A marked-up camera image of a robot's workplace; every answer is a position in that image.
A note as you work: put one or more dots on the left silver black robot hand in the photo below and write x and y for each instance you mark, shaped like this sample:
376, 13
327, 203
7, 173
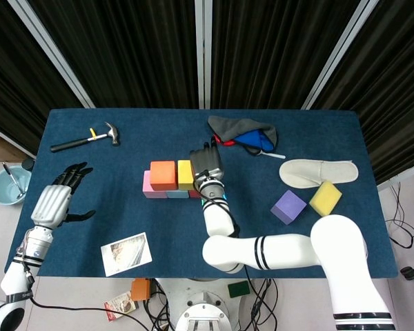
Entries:
50, 205

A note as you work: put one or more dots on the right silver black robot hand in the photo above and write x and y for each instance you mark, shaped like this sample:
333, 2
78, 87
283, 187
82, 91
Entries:
207, 162

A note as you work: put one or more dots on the small black floor device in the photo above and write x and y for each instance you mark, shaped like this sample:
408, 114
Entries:
408, 273

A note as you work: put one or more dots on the light blue plastic bowl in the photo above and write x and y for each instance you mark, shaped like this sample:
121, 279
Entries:
3, 191

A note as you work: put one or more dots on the white plastic stick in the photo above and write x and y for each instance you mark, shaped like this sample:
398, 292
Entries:
274, 156

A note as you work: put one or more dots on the orange foam cube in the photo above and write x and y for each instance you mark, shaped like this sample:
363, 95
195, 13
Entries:
163, 176

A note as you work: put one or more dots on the yellow foam cube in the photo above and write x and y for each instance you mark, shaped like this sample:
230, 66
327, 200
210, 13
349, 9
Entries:
185, 174

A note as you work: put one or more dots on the black round knob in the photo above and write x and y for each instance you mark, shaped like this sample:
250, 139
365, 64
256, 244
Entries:
28, 164

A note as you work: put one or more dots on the white slipper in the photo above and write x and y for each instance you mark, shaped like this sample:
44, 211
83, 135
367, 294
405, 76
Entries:
303, 174

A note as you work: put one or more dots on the red printed snack packet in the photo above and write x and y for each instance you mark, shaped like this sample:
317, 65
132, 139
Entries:
119, 307

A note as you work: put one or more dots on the printed photo card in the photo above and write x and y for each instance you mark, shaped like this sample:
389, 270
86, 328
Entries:
126, 255

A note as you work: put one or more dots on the blue fabric table cover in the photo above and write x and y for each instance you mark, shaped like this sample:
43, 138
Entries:
176, 224

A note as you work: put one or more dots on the white partition frame post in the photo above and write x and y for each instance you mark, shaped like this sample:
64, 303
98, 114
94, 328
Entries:
334, 55
203, 51
51, 51

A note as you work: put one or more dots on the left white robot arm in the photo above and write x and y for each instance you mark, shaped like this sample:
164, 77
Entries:
17, 276

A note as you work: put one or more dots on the light blue foam cube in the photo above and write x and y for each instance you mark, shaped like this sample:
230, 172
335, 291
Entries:
177, 194

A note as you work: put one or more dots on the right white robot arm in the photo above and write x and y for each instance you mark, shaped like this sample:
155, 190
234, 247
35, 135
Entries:
290, 251

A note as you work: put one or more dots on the black pleated curtain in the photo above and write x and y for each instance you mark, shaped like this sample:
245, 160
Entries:
393, 86
269, 51
14, 86
124, 51

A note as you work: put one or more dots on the pink foam cube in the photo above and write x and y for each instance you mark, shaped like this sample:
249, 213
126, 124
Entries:
146, 188

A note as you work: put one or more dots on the purple foam cube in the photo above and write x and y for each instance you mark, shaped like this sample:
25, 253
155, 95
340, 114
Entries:
288, 207

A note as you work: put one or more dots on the grey cloth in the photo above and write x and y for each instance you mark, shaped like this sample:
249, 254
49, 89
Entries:
227, 125

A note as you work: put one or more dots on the blue black-rimmed pad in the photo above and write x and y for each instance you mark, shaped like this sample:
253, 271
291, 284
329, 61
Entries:
253, 138

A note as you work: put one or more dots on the yellow green sponge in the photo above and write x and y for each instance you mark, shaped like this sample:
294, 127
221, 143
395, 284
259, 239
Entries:
326, 198

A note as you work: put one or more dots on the dark green box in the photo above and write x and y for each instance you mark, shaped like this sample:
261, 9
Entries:
238, 289

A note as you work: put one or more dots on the white partition frame rail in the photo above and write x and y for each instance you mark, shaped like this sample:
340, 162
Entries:
10, 139
400, 177

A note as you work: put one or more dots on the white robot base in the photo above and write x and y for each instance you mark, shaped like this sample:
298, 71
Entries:
200, 310

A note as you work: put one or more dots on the red disc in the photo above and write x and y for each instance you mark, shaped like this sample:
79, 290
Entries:
226, 142

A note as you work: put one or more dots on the red foam cube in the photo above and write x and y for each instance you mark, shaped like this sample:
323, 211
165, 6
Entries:
194, 194

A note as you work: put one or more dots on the orange box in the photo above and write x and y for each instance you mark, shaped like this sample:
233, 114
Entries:
140, 289

